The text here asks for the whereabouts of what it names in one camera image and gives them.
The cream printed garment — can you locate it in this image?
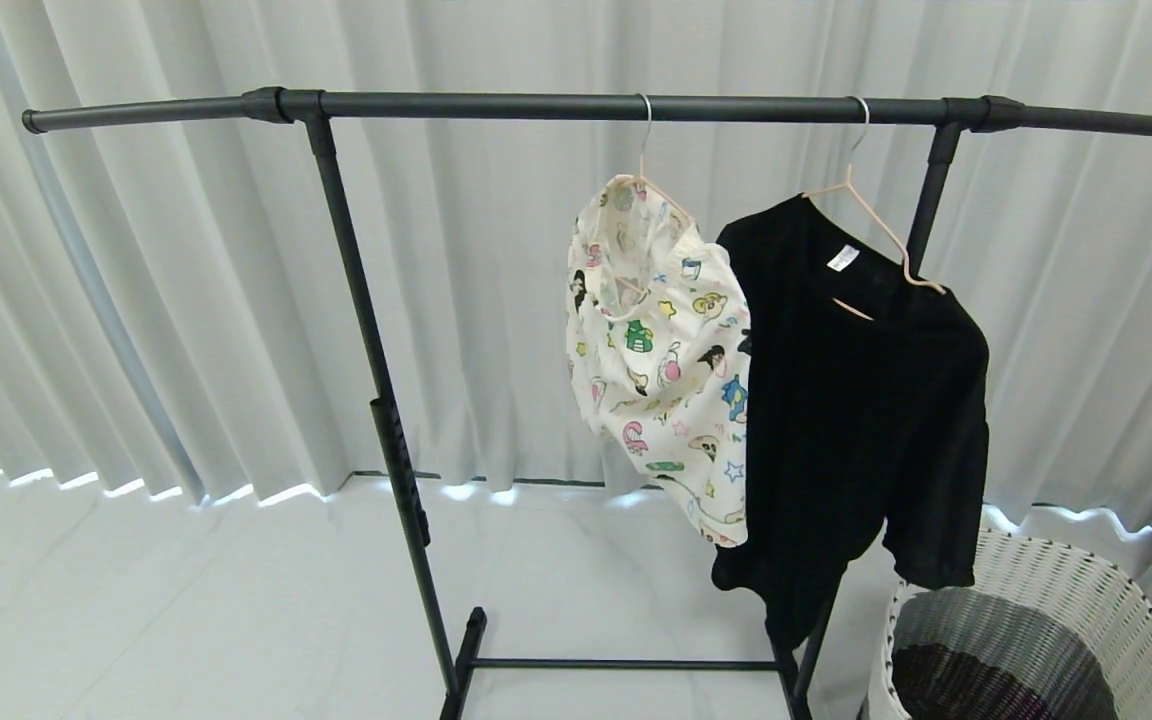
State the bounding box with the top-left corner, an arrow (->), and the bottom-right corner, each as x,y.
566,175 -> 752,549

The pink clothes hanger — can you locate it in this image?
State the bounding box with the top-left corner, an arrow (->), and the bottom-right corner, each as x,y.
631,93 -> 697,226
804,97 -> 947,323

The black garment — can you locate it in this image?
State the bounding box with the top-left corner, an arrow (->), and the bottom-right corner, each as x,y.
711,195 -> 990,651

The black clothes rack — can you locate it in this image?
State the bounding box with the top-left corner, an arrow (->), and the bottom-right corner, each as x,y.
21,87 -> 1152,720

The white laundry basket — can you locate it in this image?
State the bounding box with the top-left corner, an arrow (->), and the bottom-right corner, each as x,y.
868,525 -> 1152,720

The white curtain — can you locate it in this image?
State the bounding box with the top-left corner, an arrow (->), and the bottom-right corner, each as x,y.
0,0 -> 1152,546

